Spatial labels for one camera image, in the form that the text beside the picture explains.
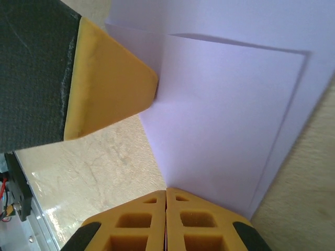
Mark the long aluminium mounting rail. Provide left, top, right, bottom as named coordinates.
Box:
left=0, top=150, right=68, bottom=251

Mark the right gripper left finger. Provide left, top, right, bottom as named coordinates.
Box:
left=61, top=190, right=166, bottom=251

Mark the purple paper sheet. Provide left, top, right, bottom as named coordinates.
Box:
left=104, top=0, right=335, bottom=220

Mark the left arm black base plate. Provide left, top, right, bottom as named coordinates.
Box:
left=4, top=151, right=34, bottom=223

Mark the red wire bundle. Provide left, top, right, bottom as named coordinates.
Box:
left=0, top=176, right=15, bottom=223

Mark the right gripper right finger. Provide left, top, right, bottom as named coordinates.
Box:
left=166, top=187, right=273, bottom=251

